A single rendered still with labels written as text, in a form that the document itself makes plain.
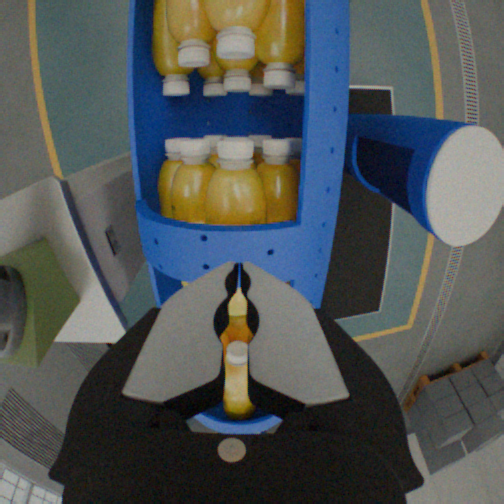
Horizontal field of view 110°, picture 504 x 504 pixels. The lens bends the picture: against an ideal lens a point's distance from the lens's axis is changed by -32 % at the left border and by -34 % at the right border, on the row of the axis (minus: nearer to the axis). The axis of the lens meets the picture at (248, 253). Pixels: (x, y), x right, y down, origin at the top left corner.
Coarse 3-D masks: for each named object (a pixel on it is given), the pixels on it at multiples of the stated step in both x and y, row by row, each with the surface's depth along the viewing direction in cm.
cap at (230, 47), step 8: (224, 40) 20; (232, 40) 20; (240, 40) 20; (248, 40) 20; (224, 48) 20; (232, 48) 20; (240, 48) 20; (248, 48) 20; (224, 56) 22; (232, 56) 22; (240, 56) 22; (248, 56) 22
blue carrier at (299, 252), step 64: (320, 0) 15; (128, 64) 25; (320, 64) 19; (192, 128) 42; (256, 128) 44; (320, 128) 22; (320, 192) 25; (192, 256) 26; (256, 256) 26; (320, 256) 31
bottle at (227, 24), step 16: (208, 0) 17; (224, 0) 16; (240, 0) 16; (256, 0) 17; (208, 16) 19; (224, 16) 18; (240, 16) 18; (256, 16) 18; (224, 32) 19; (240, 32) 19
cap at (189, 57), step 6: (186, 48) 24; (192, 48) 24; (198, 48) 24; (204, 48) 24; (180, 54) 24; (186, 54) 24; (192, 54) 24; (198, 54) 24; (204, 54) 24; (180, 60) 25; (186, 60) 24; (192, 60) 24; (198, 60) 25; (204, 60) 25; (186, 66) 27; (192, 66) 27
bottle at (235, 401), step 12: (228, 360) 42; (228, 372) 42; (240, 372) 42; (228, 384) 42; (240, 384) 42; (228, 396) 45; (240, 396) 44; (228, 408) 47; (240, 408) 46; (252, 408) 49
